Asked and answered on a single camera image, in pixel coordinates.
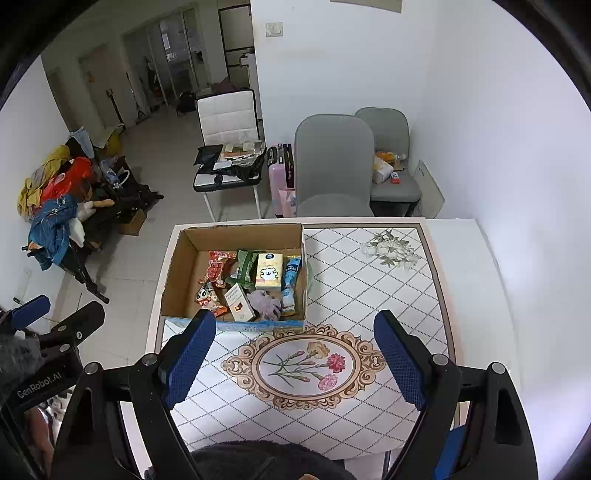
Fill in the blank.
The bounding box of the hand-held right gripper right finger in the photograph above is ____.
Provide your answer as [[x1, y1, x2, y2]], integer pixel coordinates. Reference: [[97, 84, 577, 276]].
[[373, 309, 539, 480]]

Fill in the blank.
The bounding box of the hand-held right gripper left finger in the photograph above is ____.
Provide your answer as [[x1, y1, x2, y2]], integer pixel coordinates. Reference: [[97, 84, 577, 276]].
[[48, 308, 218, 480]]

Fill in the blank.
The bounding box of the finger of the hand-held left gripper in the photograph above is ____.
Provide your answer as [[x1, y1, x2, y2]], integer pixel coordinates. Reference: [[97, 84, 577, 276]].
[[39, 301, 107, 352], [8, 294, 52, 332]]

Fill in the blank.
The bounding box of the orange snack packet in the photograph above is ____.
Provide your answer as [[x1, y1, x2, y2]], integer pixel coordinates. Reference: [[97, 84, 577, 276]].
[[194, 283, 229, 319]]

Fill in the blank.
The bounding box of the small white card box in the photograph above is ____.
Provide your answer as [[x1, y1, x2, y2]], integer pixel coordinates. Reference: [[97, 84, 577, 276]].
[[225, 283, 256, 322]]

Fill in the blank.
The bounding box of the purple sock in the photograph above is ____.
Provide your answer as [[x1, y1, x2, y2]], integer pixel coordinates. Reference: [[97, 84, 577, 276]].
[[245, 290, 283, 322]]

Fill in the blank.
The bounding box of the red snack packet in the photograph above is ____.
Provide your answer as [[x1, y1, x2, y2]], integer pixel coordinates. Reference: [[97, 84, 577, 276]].
[[205, 250, 238, 285]]

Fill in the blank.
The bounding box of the green snack packet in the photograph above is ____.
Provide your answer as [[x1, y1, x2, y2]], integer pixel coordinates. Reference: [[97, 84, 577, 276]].
[[225, 249, 262, 289]]

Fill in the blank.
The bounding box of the yellow tissue pack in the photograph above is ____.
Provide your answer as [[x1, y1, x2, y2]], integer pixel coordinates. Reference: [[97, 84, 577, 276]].
[[255, 252, 285, 292]]

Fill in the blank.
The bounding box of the blue tube packet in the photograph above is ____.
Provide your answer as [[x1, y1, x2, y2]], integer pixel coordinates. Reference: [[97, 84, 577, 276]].
[[281, 256, 304, 317]]

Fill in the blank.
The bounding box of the black folding rack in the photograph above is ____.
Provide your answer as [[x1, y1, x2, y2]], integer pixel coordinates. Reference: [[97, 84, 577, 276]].
[[21, 156, 165, 305]]

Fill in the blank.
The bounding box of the floral printed tablecloth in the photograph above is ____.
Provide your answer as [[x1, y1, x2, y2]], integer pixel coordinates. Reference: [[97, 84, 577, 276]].
[[145, 222, 458, 457]]

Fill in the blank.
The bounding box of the blue patterned cloth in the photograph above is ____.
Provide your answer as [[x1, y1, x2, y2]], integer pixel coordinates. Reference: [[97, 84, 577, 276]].
[[28, 194, 80, 271]]

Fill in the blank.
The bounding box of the white plush toy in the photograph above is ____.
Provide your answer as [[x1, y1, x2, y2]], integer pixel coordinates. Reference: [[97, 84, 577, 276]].
[[69, 196, 116, 248]]

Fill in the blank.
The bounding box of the small brown cardboard box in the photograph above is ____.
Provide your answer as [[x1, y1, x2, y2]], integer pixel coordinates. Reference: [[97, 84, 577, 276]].
[[117, 208, 148, 237]]

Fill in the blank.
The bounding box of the yellow cloth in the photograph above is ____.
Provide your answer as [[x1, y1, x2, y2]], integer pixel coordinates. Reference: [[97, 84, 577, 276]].
[[17, 144, 70, 218]]

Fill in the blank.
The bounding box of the red plastic bag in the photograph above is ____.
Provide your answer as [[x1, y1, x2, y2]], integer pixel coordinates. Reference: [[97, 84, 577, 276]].
[[41, 156, 93, 204]]

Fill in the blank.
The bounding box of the white flat board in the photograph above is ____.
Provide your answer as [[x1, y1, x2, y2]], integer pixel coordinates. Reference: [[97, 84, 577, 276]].
[[413, 159, 447, 219]]

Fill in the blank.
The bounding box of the pink paper bag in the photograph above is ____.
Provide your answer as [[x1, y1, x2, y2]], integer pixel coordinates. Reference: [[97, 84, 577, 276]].
[[277, 187, 297, 218]]

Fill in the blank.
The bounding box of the black cloth bag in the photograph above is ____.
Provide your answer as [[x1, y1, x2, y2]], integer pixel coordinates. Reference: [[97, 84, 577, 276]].
[[215, 152, 268, 184]]

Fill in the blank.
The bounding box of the pink suitcase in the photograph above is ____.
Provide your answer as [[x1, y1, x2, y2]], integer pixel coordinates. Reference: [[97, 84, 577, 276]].
[[267, 143, 296, 219]]

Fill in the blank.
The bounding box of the grey fabric chair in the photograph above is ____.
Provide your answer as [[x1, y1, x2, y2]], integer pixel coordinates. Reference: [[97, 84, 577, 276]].
[[355, 107, 422, 217], [294, 114, 376, 217]]

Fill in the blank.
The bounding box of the white padded chair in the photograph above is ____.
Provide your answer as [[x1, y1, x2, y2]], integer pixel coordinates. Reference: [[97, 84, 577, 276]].
[[193, 89, 269, 220]]

